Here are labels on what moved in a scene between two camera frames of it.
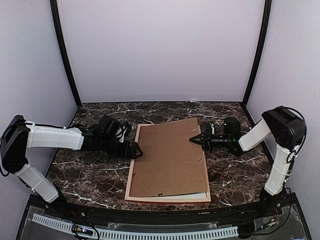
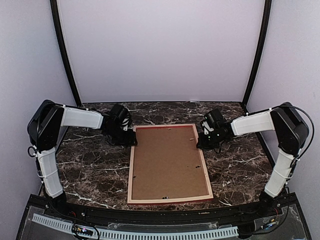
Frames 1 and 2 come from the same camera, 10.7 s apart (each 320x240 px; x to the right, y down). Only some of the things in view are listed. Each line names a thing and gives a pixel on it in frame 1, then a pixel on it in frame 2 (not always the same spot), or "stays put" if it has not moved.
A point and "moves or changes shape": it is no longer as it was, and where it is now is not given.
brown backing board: x=171 y=164 moves or changes shape
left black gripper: x=125 y=153 -> x=129 y=140
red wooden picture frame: x=173 y=166 stays put
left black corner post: x=54 y=6 stays put
